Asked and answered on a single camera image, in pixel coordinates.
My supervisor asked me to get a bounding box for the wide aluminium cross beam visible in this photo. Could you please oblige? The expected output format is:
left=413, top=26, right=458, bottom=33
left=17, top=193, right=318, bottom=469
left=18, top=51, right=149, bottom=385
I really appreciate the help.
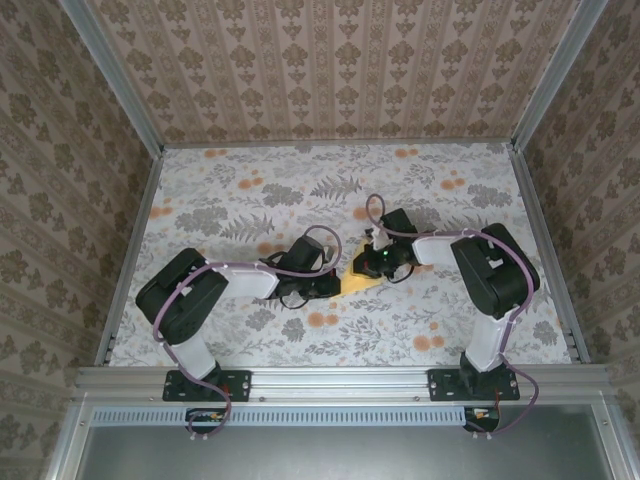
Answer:
left=73, top=363, right=615, bottom=404

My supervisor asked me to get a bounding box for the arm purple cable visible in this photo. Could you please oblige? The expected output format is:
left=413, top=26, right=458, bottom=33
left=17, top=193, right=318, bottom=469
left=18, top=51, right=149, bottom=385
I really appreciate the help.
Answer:
left=365, top=193, right=540, bottom=440
left=152, top=224, right=344, bottom=442

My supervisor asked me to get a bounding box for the yellow paper sheet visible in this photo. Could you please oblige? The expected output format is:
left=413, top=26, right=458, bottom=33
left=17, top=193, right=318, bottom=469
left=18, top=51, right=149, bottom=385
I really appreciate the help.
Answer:
left=329, top=237, right=390, bottom=300

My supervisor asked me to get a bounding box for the thin aluminium cross rail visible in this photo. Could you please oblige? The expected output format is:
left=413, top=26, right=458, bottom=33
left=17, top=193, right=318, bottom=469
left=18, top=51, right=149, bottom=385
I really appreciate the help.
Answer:
left=160, top=139, right=516, bottom=150

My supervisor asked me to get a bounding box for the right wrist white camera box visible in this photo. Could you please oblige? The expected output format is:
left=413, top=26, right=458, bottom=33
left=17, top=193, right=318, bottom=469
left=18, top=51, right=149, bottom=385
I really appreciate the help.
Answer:
left=363, top=227, right=390, bottom=250

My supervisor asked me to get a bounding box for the aluminium lower frame bar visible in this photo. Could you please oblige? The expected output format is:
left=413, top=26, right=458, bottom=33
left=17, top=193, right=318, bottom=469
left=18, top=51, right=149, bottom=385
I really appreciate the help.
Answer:
left=44, top=394, right=99, bottom=480
left=592, top=394, right=639, bottom=480

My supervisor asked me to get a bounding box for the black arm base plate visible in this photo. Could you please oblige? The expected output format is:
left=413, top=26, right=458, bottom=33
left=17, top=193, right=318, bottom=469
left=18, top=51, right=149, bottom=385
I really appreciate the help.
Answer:
left=428, top=367, right=521, bottom=403
left=162, top=368, right=252, bottom=403

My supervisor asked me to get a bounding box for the aluminium side rail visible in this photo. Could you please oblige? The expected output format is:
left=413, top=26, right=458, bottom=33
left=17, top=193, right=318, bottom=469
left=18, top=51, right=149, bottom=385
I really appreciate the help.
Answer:
left=509, top=144, right=591, bottom=364
left=94, top=149, right=166, bottom=366

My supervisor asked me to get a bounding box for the floral patterned table mat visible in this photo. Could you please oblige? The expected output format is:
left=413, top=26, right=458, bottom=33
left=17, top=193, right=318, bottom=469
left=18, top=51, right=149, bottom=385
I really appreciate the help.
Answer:
left=107, top=142, right=575, bottom=370

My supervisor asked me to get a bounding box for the black electronics box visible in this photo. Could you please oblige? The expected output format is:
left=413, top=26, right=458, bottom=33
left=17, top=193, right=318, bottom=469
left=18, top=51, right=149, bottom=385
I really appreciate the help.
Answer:
left=185, top=407, right=227, bottom=435
left=462, top=405, right=501, bottom=434

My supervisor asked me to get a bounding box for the grey metal sheet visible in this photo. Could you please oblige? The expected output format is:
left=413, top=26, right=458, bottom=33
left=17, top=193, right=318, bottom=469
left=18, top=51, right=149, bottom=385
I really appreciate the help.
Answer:
left=74, top=403, right=621, bottom=480

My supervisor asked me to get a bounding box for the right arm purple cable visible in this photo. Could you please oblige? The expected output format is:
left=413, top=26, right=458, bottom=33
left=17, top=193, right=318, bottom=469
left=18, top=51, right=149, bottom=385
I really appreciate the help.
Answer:
left=365, top=193, right=540, bottom=440

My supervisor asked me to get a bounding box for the grey slotted cable duct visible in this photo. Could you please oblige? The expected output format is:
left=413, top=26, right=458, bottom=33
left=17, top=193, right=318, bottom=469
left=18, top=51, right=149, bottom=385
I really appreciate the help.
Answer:
left=92, top=405, right=501, bottom=428

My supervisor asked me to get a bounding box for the aluminium corner post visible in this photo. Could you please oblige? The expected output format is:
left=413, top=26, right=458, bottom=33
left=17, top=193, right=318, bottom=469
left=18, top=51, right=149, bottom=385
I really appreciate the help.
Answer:
left=57, top=0, right=166, bottom=156
left=510, top=0, right=609, bottom=151

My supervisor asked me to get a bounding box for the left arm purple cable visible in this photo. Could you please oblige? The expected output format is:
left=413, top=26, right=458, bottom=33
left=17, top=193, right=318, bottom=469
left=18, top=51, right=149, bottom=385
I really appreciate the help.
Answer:
left=152, top=224, right=344, bottom=442

